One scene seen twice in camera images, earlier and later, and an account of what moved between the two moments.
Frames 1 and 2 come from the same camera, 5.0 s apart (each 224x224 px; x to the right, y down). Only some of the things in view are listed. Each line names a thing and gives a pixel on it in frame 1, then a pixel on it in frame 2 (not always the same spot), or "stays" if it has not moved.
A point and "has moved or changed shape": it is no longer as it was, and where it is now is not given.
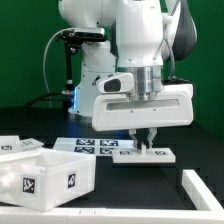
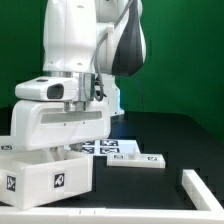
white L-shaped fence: [208, 210] stays
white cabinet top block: [10, 144] stays
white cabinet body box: [42, 179] stays
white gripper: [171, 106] → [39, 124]
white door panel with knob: [149, 155] has moved or changed shape
